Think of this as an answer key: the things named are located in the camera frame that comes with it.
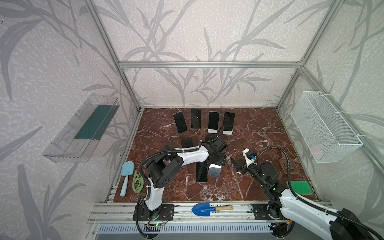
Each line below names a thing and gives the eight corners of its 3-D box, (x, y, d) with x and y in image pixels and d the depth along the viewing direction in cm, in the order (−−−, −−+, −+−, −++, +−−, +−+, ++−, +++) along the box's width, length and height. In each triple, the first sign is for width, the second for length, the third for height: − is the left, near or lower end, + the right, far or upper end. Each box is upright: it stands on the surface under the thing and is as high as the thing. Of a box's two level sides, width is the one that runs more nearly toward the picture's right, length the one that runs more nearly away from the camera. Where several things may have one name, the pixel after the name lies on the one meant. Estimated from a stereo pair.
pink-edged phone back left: (178, 136, 105) (176, 124, 95) (175, 124, 112) (172, 113, 102) (187, 133, 107) (186, 122, 97) (184, 122, 113) (182, 111, 103)
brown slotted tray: (284, 174, 89) (286, 172, 87) (279, 159, 95) (280, 158, 93) (298, 174, 89) (300, 172, 87) (292, 159, 95) (293, 158, 93)
